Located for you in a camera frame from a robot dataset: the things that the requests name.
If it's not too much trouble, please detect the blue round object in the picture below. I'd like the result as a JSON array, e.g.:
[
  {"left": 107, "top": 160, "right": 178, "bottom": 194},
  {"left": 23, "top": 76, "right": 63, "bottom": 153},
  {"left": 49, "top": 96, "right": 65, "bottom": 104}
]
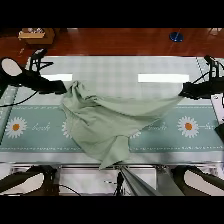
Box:
[{"left": 168, "top": 31, "right": 185, "bottom": 43}]

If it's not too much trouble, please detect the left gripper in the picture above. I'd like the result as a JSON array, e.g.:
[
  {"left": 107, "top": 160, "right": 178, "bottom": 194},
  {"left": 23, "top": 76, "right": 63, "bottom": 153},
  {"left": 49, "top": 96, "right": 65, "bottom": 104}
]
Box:
[{"left": 37, "top": 79, "right": 68, "bottom": 96}]

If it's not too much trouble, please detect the wooden box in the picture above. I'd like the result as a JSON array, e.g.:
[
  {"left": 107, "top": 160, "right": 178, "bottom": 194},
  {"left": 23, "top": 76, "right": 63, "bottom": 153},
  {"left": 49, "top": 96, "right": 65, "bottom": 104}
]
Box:
[{"left": 17, "top": 27, "right": 56, "bottom": 46}]

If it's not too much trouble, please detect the black cable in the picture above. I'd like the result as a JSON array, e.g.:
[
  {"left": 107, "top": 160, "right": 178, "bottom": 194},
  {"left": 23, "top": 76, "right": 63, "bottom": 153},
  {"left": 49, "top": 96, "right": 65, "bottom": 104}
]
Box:
[{"left": 0, "top": 90, "right": 40, "bottom": 109}]

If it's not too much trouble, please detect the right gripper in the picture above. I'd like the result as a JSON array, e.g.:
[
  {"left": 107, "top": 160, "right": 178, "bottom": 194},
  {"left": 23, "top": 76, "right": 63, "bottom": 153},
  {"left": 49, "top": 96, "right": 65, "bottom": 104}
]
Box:
[{"left": 178, "top": 81, "right": 205, "bottom": 101}]

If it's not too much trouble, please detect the silver frame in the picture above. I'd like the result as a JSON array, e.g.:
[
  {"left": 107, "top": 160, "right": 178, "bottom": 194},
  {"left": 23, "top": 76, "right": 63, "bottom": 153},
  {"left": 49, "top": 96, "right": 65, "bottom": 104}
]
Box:
[{"left": 0, "top": 161, "right": 224, "bottom": 197}]

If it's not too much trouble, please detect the pale green garment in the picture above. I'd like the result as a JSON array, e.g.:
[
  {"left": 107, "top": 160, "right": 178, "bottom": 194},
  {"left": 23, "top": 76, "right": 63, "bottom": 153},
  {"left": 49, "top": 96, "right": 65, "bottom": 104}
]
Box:
[{"left": 58, "top": 79, "right": 185, "bottom": 171}]

